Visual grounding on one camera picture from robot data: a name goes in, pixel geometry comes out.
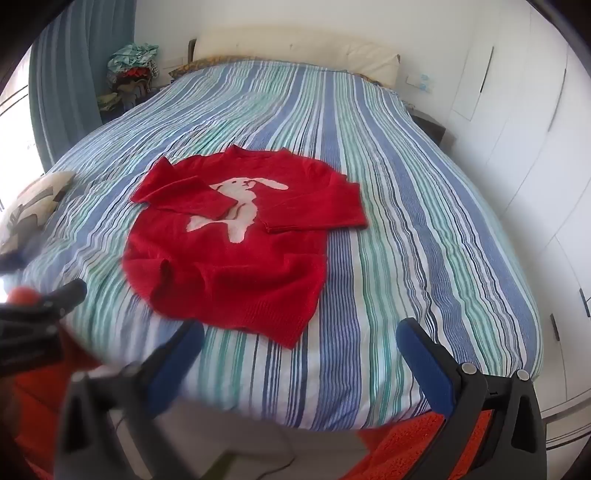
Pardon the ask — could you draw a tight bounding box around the dark nightstand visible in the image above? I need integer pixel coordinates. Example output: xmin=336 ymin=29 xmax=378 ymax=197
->
xmin=409 ymin=111 xmax=447 ymax=149

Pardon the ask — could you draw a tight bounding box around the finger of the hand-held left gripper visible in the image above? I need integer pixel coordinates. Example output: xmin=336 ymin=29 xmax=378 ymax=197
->
xmin=41 ymin=279 xmax=88 ymax=320

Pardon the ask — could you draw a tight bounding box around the cream padded headboard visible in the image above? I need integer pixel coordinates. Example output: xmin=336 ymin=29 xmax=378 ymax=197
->
xmin=193 ymin=27 xmax=402 ymax=88

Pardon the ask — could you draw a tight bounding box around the red sweater with white rabbit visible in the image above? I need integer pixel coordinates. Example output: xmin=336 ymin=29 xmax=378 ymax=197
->
xmin=122 ymin=144 xmax=370 ymax=350

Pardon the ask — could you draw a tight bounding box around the white wall socket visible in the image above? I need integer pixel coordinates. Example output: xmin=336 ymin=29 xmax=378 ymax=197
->
xmin=405 ymin=73 xmax=435 ymax=92

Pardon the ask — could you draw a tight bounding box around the white wardrobe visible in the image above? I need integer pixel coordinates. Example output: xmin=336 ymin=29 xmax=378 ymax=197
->
xmin=443 ymin=0 xmax=591 ymax=455

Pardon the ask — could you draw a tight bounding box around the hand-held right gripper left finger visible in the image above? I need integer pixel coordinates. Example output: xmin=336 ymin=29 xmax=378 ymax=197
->
xmin=54 ymin=318 xmax=205 ymax=480

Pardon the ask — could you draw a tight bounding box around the beige patterned cushion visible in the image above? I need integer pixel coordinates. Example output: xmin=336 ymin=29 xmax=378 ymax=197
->
xmin=0 ymin=172 xmax=77 ymax=256

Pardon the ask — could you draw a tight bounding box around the blue green striped bedspread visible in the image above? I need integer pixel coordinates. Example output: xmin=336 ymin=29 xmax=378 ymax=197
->
xmin=9 ymin=58 xmax=544 ymax=432

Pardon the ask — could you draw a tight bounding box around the blue curtain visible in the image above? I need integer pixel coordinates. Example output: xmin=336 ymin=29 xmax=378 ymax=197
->
xmin=28 ymin=0 xmax=137 ymax=171

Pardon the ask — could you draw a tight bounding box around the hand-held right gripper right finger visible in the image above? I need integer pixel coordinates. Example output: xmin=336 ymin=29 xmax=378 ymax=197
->
xmin=396 ymin=317 xmax=548 ymax=480

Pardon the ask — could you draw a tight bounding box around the pile of colourful clothes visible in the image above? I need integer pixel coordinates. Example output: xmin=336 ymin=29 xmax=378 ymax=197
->
xmin=97 ymin=43 xmax=161 ymax=114

